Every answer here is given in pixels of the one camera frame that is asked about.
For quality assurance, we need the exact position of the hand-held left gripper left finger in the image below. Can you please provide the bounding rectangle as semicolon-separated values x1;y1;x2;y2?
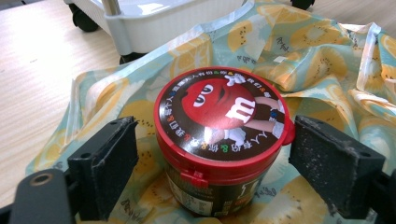
66;116;140;222

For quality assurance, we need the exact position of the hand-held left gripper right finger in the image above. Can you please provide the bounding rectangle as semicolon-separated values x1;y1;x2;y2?
288;115;387;220

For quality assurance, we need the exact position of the lemon print fabric bag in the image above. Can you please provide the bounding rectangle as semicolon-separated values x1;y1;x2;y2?
25;0;396;224

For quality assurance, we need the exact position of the red-lidded brown candy jar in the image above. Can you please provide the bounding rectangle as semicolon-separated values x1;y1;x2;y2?
152;65;296;218

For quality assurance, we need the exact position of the black caster wheel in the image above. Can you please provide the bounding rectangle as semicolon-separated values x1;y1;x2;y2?
68;3;100;33

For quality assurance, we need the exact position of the white plastic rolling cart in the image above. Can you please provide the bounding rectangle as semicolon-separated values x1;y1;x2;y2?
64;0;250;56

